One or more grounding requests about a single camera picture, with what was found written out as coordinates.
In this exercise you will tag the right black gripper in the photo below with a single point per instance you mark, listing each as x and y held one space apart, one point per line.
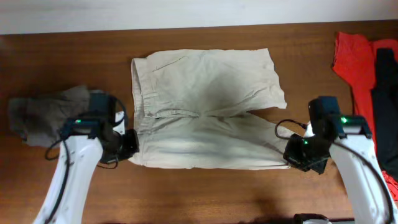
296 152

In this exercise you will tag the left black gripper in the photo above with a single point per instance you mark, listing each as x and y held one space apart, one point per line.
131 144

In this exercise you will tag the beige cargo shorts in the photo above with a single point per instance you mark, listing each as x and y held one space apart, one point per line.
194 109

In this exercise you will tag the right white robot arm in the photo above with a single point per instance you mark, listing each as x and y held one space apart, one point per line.
347 141

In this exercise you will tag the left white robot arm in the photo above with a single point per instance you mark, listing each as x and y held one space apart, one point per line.
85 142

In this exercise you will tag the grey crumpled garment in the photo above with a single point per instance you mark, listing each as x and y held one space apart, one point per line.
38 120

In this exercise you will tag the black garment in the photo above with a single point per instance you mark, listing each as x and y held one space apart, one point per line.
384 97

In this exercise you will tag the red garment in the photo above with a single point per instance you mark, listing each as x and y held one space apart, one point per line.
355 62

